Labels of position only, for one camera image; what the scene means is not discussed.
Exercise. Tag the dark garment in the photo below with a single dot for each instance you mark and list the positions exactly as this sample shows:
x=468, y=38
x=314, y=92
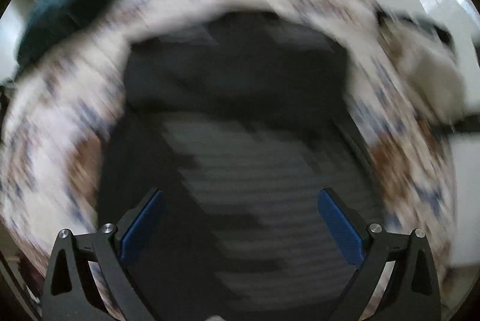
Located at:
x=240, y=122

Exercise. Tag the floral white bed blanket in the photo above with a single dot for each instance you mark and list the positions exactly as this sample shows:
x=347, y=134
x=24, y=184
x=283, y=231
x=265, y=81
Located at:
x=66, y=106

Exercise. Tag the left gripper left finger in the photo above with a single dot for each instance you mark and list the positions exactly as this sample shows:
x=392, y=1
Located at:
x=70, y=291

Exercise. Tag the beige storage bag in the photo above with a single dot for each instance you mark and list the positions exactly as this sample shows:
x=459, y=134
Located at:
x=422, y=55

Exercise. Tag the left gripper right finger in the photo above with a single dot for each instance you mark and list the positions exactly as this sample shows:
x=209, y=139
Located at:
x=412, y=291

